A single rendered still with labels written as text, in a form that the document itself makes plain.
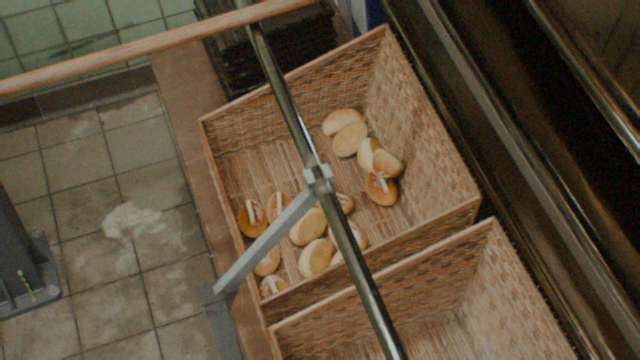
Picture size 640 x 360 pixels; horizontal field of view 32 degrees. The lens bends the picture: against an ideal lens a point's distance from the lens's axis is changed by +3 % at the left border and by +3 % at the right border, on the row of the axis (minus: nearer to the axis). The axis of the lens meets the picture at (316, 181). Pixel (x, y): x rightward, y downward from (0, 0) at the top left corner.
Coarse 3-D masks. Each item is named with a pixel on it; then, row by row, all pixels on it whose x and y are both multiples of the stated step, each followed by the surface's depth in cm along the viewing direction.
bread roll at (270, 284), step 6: (270, 276) 229; (276, 276) 229; (264, 282) 228; (270, 282) 227; (276, 282) 227; (282, 282) 228; (264, 288) 227; (270, 288) 226; (276, 288) 226; (282, 288) 227; (264, 294) 227; (270, 294) 226
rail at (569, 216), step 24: (432, 0) 161; (456, 24) 157; (456, 48) 156; (480, 72) 150; (504, 96) 147; (504, 120) 145; (528, 144) 140; (552, 168) 138; (552, 192) 135; (576, 216) 132; (600, 240) 130; (600, 264) 128; (624, 288) 125; (624, 312) 125
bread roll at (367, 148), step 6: (366, 138) 252; (372, 138) 251; (366, 144) 249; (372, 144) 249; (378, 144) 252; (360, 150) 249; (366, 150) 247; (372, 150) 247; (360, 156) 248; (366, 156) 247; (360, 162) 249; (366, 162) 247; (366, 168) 247; (372, 168) 247
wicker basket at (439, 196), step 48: (336, 48) 246; (384, 48) 246; (384, 96) 250; (240, 144) 258; (288, 144) 260; (384, 144) 252; (432, 144) 227; (240, 192) 251; (288, 192) 250; (432, 192) 230; (480, 192) 210; (240, 240) 224; (288, 240) 241; (384, 240) 212; (432, 240) 216; (288, 288) 213; (336, 288) 217
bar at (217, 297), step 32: (256, 32) 199; (288, 96) 187; (288, 128) 184; (320, 160) 177; (320, 192) 173; (288, 224) 181; (256, 256) 184; (352, 256) 163; (224, 288) 188; (224, 320) 193; (384, 320) 155; (224, 352) 200; (384, 352) 153
